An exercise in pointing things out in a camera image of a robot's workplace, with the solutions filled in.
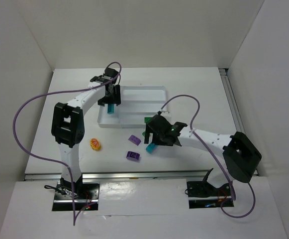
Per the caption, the aluminium side rail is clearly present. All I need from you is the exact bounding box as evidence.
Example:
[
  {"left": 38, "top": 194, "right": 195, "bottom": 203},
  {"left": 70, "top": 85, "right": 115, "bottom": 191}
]
[{"left": 218, "top": 67, "right": 259, "bottom": 176}]

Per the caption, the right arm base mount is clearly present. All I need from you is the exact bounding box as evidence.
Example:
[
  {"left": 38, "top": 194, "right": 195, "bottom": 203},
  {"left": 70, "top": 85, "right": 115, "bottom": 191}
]
[{"left": 185, "top": 181, "right": 234, "bottom": 209}]

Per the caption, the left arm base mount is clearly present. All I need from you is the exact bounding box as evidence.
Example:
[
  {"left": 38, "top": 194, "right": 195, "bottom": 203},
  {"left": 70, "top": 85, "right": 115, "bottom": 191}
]
[{"left": 44, "top": 183, "right": 100, "bottom": 212}]

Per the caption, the teal curved lego brick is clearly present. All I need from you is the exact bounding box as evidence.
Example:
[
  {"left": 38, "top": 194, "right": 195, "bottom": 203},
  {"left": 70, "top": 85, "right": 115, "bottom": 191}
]
[{"left": 146, "top": 143, "right": 157, "bottom": 154}]

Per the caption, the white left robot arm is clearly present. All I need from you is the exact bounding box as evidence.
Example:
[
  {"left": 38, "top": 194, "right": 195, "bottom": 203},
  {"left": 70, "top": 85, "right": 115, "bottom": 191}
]
[{"left": 51, "top": 67, "right": 121, "bottom": 194}]

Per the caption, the purple curved lego brick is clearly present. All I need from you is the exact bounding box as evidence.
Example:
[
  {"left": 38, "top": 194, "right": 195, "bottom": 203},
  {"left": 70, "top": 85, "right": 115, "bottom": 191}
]
[{"left": 128, "top": 135, "right": 141, "bottom": 146}]

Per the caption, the white compartment tray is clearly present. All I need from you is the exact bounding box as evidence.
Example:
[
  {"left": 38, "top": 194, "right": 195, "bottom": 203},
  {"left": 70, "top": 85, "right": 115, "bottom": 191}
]
[{"left": 97, "top": 86, "right": 167, "bottom": 128}]

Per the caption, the teal long lego brick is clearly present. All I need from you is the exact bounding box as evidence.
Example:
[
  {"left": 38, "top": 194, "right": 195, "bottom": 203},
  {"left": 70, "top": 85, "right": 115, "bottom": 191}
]
[{"left": 107, "top": 104, "right": 116, "bottom": 115}]

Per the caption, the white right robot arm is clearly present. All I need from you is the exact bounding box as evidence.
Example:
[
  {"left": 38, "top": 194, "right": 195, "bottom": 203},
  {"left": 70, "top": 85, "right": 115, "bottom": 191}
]
[{"left": 144, "top": 115, "right": 262, "bottom": 188}]

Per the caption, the green long lego brick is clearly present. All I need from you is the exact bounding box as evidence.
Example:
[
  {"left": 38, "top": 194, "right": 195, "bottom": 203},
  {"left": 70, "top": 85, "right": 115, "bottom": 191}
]
[{"left": 144, "top": 117, "right": 152, "bottom": 124}]

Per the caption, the yellow butterfly lego brick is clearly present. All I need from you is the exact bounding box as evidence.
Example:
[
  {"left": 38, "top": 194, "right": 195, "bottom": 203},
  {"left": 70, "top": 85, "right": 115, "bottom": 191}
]
[{"left": 90, "top": 138, "right": 101, "bottom": 151}]

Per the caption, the purple flower lego brick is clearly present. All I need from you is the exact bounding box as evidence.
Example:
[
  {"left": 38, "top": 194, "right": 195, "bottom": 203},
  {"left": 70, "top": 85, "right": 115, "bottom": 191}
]
[{"left": 126, "top": 151, "right": 140, "bottom": 161}]

